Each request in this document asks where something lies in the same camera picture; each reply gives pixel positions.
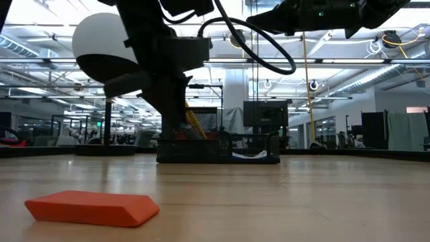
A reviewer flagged black mesh desk organizer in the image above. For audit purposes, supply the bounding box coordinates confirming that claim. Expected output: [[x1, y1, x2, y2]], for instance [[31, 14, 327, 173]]
[[156, 106, 282, 165]]

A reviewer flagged yellow hanging cable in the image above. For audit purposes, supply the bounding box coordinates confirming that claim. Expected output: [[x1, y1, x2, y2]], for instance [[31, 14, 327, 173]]
[[300, 32, 317, 144]]

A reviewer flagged gray cover cloth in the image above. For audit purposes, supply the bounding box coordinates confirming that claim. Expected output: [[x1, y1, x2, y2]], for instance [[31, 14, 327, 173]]
[[220, 107, 245, 134]]

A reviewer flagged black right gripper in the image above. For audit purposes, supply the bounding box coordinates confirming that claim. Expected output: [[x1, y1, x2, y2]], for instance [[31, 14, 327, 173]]
[[247, 0, 367, 36]]

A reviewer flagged black monitor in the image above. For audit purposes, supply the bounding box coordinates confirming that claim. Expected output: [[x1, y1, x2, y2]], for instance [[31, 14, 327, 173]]
[[243, 100, 289, 135]]

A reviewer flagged white globe table lamp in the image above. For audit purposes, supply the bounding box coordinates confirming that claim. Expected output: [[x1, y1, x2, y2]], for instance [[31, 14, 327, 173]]
[[71, 12, 142, 157]]

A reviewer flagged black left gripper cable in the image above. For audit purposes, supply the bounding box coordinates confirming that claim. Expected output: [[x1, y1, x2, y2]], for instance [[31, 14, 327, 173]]
[[197, 0, 297, 76]]

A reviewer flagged red and black cart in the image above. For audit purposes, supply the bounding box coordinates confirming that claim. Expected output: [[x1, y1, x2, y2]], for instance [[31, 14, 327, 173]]
[[0, 126, 27, 148]]

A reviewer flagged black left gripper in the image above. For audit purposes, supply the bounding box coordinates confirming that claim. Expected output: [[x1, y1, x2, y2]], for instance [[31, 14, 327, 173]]
[[103, 35, 213, 138]]

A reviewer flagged blue and gray office chair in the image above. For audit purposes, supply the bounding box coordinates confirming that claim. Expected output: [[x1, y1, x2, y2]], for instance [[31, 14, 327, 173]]
[[134, 130, 156, 149]]

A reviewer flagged black ceiling cable reel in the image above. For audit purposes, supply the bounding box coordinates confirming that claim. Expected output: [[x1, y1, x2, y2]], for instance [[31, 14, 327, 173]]
[[229, 29, 248, 48], [382, 30, 403, 50]]

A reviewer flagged blue sticky note pad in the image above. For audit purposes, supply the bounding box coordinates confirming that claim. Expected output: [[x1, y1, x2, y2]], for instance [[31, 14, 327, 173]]
[[231, 150, 269, 161]]

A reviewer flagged yellow pen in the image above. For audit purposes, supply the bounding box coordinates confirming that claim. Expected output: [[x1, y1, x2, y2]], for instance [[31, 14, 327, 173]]
[[183, 100, 208, 140]]

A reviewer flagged black background rig frame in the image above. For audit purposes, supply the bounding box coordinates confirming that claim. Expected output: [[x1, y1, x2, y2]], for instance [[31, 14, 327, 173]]
[[187, 83, 224, 110]]

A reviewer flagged black aluminium table frame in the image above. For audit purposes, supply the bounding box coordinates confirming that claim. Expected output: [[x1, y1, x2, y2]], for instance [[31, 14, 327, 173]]
[[0, 145, 430, 163]]

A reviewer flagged black cabinet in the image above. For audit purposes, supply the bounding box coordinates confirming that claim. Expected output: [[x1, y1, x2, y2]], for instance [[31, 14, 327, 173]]
[[361, 110, 390, 151]]

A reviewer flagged gray-green curtain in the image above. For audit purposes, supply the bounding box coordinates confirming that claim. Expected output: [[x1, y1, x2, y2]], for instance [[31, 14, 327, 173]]
[[388, 112, 429, 152]]

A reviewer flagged orange eraser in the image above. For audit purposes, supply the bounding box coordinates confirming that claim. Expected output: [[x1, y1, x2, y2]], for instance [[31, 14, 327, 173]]
[[24, 190, 161, 228]]

